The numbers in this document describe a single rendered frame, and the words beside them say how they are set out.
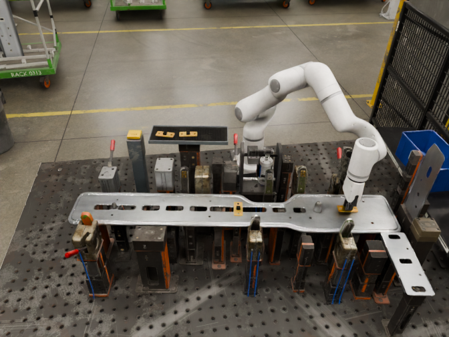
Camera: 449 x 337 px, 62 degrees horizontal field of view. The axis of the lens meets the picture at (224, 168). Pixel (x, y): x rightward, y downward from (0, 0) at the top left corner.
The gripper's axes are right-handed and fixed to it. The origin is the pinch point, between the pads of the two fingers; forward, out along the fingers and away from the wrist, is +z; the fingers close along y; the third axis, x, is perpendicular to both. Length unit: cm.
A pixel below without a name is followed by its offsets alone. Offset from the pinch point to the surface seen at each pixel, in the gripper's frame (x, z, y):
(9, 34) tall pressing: -313, 46, -338
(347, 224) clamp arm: -6.7, -7.1, 18.4
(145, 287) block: -86, 32, 20
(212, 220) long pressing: -57, 4, 7
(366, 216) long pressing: 7.4, 3.6, 3.6
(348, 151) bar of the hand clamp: -0.7, -18.2, -13.2
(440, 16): 135, -16, -223
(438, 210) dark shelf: 37.6, 0.5, 2.1
